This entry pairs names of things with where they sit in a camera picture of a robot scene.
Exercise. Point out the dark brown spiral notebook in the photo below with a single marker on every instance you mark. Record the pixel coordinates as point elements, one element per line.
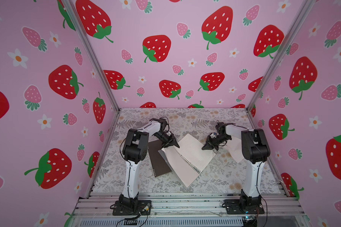
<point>159,165</point>

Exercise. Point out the torn lined paper page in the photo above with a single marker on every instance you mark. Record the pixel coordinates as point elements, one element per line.
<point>234,147</point>

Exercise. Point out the aluminium corner post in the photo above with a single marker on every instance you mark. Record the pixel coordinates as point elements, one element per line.
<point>70,7</point>
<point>294,28</point>

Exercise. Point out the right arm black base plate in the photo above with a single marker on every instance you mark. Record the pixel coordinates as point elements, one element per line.
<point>237,207</point>

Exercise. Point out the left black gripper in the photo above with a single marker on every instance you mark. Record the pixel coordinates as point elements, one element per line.
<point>172,139</point>

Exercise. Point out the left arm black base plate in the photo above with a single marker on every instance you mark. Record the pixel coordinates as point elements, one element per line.
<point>142,207</point>

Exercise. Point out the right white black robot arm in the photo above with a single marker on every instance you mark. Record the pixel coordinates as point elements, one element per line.
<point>255,150</point>

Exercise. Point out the white spiral notebook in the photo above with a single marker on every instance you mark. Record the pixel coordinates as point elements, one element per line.
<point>188,160</point>

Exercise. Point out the right aluminium corner post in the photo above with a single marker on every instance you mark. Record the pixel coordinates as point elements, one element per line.
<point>294,28</point>

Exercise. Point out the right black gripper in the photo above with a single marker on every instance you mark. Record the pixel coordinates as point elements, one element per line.
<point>213,140</point>

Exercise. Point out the aluminium frame rail base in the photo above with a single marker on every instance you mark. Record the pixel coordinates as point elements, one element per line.
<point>190,210</point>

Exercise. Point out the left aluminium corner post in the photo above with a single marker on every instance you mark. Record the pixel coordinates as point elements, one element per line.
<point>70,7</point>

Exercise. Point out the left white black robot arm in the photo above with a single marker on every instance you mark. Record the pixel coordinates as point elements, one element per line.
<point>135,150</point>

